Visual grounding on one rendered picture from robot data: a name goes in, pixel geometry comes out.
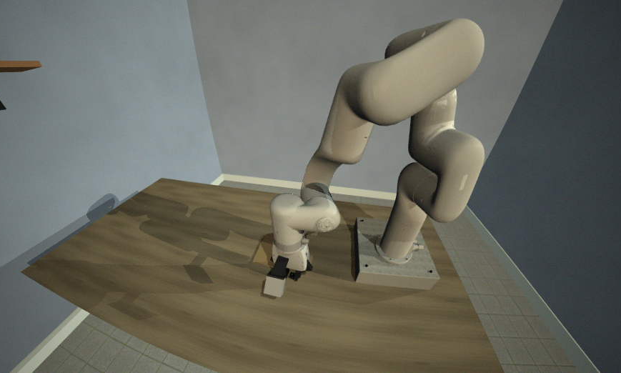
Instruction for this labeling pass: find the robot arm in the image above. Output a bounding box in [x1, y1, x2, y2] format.
[269, 19, 485, 264]

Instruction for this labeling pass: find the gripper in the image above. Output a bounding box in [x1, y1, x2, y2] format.
[271, 239, 313, 281]

